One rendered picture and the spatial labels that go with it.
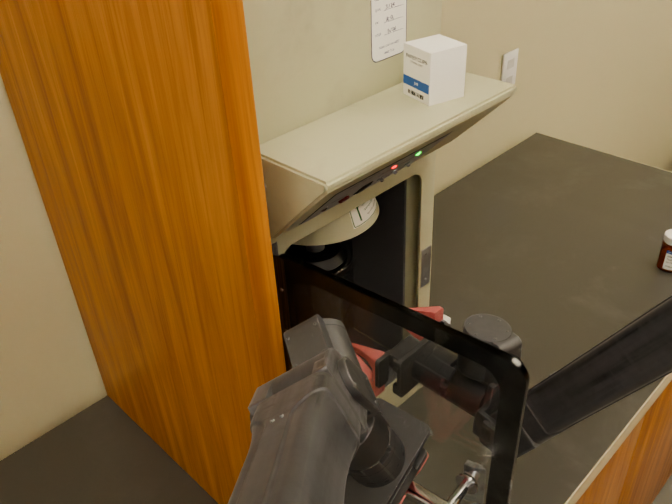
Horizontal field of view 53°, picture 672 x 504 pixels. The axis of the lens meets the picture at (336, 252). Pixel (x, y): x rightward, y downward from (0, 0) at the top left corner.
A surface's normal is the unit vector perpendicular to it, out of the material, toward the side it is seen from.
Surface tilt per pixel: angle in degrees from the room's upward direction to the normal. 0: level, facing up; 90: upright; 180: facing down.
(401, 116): 0
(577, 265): 0
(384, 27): 90
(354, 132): 0
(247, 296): 90
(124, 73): 90
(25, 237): 90
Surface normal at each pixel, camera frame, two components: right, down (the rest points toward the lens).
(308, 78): 0.71, 0.37
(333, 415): 0.80, -0.48
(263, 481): -0.51, -0.85
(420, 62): -0.86, 0.32
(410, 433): -0.32, -0.54
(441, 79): 0.51, 0.47
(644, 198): -0.04, -0.83
